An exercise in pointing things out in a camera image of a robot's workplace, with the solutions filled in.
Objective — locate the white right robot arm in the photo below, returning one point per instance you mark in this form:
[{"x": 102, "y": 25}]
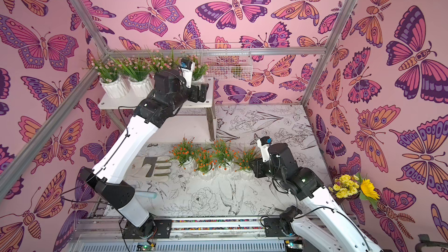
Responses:
[{"x": 340, "y": 234}]

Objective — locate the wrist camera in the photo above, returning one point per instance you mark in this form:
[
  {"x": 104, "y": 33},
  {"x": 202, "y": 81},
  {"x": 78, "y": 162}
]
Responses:
[
  {"x": 187, "y": 67},
  {"x": 264, "y": 143}
]

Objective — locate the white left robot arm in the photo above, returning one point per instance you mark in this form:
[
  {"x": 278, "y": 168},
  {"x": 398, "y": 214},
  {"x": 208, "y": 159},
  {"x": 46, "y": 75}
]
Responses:
[{"x": 106, "y": 178}]

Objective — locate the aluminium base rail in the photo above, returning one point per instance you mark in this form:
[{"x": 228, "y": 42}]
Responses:
[{"x": 234, "y": 234}]

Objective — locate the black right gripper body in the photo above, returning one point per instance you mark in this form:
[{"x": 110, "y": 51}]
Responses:
[{"x": 259, "y": 168}]

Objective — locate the white two-tier rack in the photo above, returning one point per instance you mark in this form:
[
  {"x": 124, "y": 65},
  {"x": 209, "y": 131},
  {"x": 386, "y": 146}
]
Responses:
[{"x": 195, "y": 120}]

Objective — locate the light blue tube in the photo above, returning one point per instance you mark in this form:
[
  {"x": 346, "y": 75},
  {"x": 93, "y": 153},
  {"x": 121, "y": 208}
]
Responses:
[{"x": 146, "y": 194}]

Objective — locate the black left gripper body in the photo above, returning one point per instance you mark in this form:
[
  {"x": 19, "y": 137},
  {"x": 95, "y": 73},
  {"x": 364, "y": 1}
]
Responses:
[{"x": 193, "y": 95}]

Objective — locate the white wire basket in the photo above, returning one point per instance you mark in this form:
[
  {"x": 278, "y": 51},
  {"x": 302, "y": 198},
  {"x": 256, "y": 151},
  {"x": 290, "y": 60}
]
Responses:
[{"x": 228, "y": 60}]

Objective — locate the pink flower pot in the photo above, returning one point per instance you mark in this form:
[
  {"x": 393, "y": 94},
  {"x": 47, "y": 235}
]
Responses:
[
  {"x": 110, "y": 77},
  {"x": 200, "y": 70},
  {"x": 157, "y": 61},
  {"x": 138, "y": 72}
]

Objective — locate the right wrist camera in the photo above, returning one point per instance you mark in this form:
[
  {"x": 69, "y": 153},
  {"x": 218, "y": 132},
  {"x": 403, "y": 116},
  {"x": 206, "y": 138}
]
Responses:
[{"x": 264, "y": 143}]

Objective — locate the yellow sunflower bouquet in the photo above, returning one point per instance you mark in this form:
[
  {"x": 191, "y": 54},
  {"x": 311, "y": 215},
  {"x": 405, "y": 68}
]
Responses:
[{"x": 350, "y": 186}]

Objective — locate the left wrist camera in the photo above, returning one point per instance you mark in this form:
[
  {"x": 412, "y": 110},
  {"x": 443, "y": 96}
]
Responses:
[{"x": 187, "y": 67}]

